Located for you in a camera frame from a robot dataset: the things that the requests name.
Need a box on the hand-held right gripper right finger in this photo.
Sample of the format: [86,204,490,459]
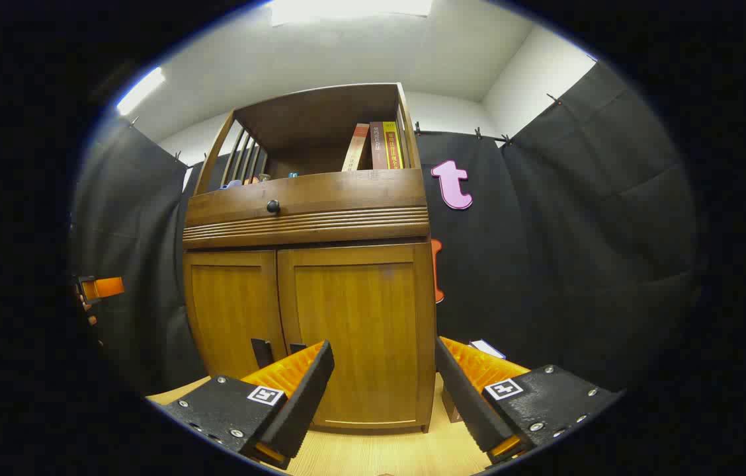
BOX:
[435,336,624,466]

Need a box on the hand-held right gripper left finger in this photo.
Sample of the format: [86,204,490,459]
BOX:
[160,340,336,471]

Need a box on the wooden cabinet door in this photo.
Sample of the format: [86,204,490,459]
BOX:
[277,243,436,434]
[183,250,288,383]

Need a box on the wooden double-door shoe cabinet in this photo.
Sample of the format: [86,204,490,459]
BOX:
[181,83,438,435]

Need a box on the wooden cabinet drawer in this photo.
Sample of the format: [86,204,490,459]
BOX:
[183,169,429,240]

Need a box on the blue book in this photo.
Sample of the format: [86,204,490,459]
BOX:
[470,339,507,360]

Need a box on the ceiling light strip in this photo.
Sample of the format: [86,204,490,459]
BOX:
[116,67,167,116]

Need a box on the black backdrop cloth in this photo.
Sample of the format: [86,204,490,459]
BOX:
[70,61,701,397]

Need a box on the tan and red book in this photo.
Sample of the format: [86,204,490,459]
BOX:
[342,123,371,172]

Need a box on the yellow book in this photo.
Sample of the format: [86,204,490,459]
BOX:
[383,121,405,169]

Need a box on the dark brown book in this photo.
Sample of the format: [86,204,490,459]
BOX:
[370,121,390,171]

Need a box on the ceiling light panel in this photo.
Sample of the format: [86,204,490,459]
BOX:
[270,0,433,27]

